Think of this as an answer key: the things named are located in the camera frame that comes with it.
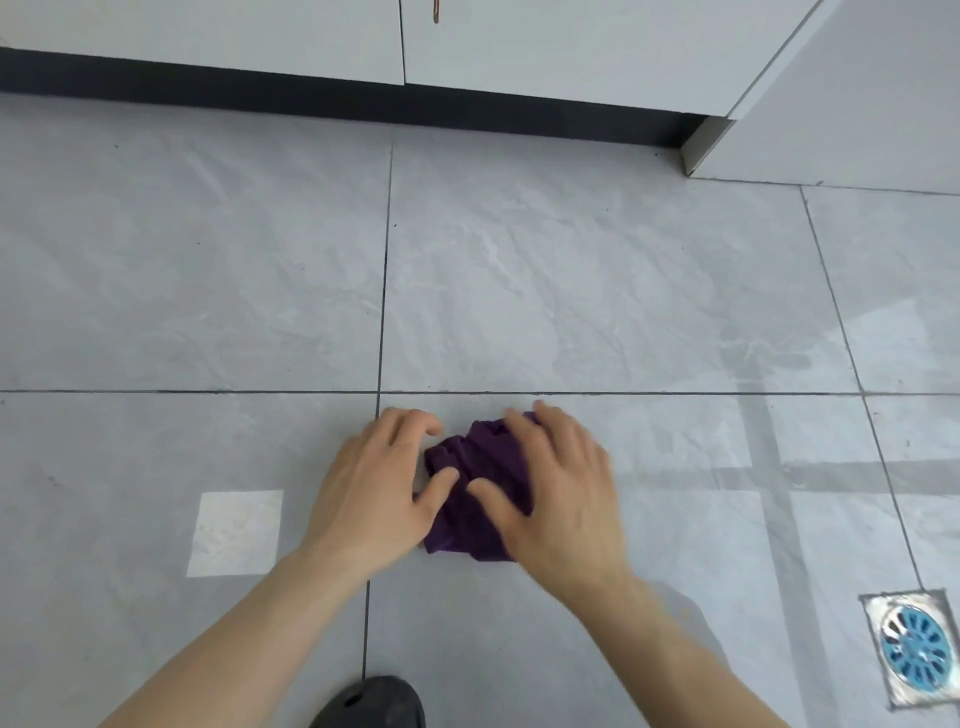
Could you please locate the person's right hand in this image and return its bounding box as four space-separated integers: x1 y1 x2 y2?
466 400 633 619

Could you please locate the person's left hand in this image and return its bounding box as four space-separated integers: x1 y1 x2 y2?
299 407 461 583

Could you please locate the purple cloth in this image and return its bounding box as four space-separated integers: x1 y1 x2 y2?
421 411 543 564

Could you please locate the person's left forearm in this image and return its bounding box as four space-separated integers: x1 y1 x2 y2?
97 546 370 728

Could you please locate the person's right forearm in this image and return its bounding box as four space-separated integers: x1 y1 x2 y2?
570 571 789 728

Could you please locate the black shoe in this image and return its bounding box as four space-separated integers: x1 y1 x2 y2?
309 675 427 728

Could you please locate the floor drain with blue grate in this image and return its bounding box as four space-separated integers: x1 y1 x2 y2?
859 588 960 711

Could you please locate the white cabinet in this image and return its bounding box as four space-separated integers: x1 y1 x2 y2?
0 0 826 148

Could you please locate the white cabinet door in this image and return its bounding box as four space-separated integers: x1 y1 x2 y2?
399 0 825 118
0 0 407 86

